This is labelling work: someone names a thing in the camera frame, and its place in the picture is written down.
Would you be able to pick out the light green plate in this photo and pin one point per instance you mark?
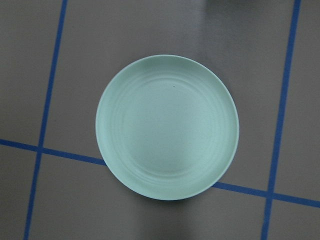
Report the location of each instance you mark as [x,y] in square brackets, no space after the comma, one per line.
[167,127]

